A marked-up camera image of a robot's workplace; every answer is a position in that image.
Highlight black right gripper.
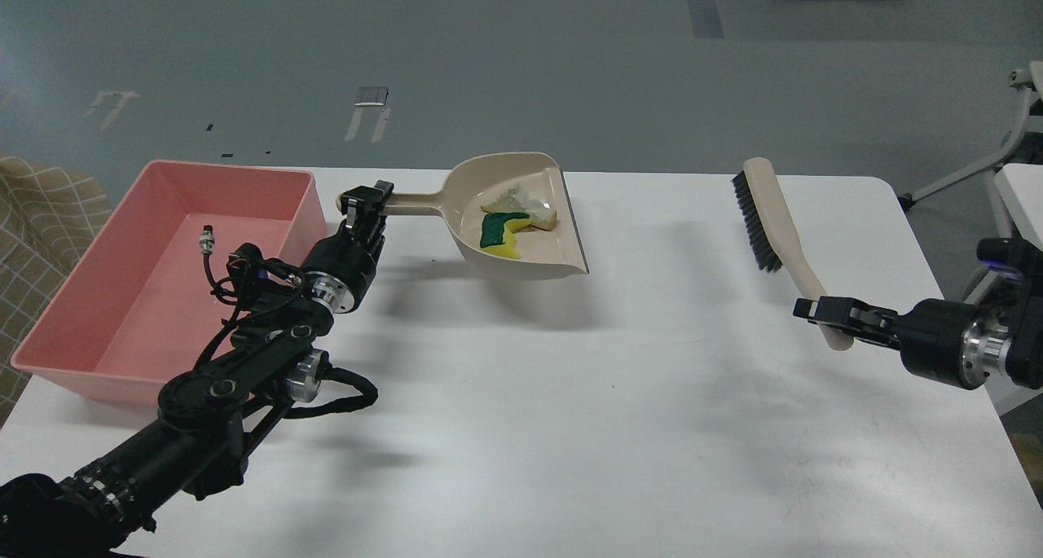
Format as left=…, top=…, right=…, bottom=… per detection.
left=793, top=296, right=986, bottom=390

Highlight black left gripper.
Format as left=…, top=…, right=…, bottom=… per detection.
left=301, top=181, right=394, bottom=314

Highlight beige plastic dustpan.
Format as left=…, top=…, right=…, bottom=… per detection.
left=375, top=152, right=589, bottom=282

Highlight yellow green sponge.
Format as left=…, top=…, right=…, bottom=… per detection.
left=479, top=213, right=531, bottom=260

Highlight beige hand brush black bristles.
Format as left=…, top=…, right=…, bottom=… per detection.
left=733, top=157, right=828, bottom=304

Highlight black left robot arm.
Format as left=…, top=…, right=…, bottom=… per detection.
left=2, top=181, right=394, bottom=557

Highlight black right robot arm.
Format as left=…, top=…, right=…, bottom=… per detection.
left=793, top=236, right=1041, bottom=390

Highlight pink plastic bin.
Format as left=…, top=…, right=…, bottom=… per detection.
left=13, top=160, right=328, bottom=406

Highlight white side table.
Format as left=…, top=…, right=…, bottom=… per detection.
left=993, top=162, right=1042, bottom=250

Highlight beige checkered cloth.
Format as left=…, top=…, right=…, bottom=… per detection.
left=1, top=155, right=112, bottom=421

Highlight white grey chair frame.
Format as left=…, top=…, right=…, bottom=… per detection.
left=897, top=60, right=1042, bottom=212

